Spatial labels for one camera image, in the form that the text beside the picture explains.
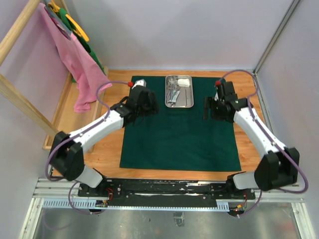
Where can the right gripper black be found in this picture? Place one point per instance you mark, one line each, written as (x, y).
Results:
(209, 103)

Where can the white gauze roll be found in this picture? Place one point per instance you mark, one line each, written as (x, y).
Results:
(184, 82)

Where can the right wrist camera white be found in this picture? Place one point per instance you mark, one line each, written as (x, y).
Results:
(217, 98)

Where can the grey hanger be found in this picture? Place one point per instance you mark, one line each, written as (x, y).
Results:
(57, 21)

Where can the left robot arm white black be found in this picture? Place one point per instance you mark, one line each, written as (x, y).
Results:
(68, 149)

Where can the steel instrument tray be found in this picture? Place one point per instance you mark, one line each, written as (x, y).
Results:
(181, 98)

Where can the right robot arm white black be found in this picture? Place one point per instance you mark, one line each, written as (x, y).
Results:
(277, 167)

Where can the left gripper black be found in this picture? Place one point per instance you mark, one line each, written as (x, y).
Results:
(154, 108)

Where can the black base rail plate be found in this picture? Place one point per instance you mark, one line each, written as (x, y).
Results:
(164, 193)

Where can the green garment on hanger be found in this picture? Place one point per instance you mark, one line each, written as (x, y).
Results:
(63, 15)

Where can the dark green surgical cloth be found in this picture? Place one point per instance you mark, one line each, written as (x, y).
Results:
(180, 139)

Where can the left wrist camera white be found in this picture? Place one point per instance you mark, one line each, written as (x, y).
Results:
(140, 82)

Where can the steel surgical scissors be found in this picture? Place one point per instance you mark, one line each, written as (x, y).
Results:
(171, 86)

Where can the wooden rack frame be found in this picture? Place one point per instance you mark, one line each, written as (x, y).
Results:
(33, 67)

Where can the pink cloth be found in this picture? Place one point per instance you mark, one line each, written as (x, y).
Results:
(84, 69)

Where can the yellow hanger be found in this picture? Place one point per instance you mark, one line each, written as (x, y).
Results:
(55, 7)

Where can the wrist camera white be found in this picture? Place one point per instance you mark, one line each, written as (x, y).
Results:
(217, 98)
(140, 82)

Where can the blue suture packet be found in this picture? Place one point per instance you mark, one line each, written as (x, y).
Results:
(174, 96)

